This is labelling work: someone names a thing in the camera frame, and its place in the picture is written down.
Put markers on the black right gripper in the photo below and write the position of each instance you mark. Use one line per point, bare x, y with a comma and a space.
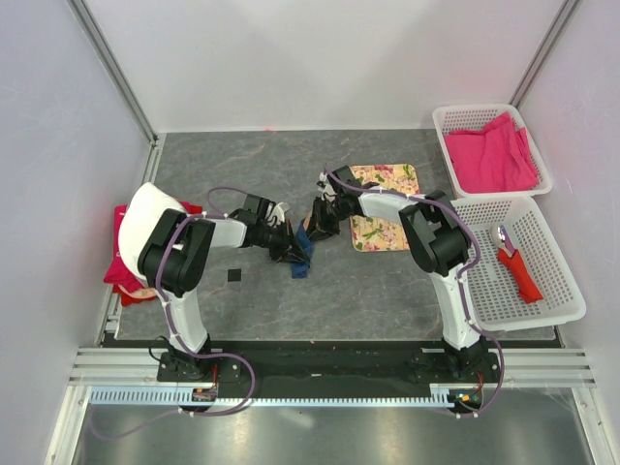
320, 223

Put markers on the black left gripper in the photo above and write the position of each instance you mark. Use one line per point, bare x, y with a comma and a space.
285, 255

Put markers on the blue paper napkin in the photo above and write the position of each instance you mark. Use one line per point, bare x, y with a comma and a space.
300, 269

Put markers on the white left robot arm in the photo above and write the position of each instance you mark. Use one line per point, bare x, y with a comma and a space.
174, 255

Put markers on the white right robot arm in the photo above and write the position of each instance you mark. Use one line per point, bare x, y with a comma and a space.
438, 241

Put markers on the floral placemat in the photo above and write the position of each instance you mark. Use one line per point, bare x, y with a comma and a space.
379, 235

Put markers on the small black square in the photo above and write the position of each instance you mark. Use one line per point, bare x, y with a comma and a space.
234, 275

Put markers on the white cloth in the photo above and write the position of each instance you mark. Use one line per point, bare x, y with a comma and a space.
141, 217

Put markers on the upper white plastic basket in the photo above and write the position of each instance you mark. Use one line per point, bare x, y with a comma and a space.
475, 117

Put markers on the white plastic basket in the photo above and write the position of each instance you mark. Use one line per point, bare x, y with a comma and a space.
475, 117
493, 290

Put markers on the red folded cloth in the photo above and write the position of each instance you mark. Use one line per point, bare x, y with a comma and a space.
123, 282

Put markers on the lower white plastic basket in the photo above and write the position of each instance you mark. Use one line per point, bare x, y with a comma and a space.
493, 290

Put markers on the pink cloth napkins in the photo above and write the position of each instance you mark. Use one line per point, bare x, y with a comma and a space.
496, 158

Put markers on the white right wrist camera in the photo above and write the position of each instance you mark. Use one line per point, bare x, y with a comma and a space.
326, 190

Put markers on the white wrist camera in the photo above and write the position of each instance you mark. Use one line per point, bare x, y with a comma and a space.
326, 190
276, 214

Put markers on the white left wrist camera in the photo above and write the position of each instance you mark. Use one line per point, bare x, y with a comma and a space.
276, 214

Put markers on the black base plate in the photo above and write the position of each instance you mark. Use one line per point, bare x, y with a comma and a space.
331, 369

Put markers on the slotted cable duct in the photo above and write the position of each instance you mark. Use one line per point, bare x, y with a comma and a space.
186, 397

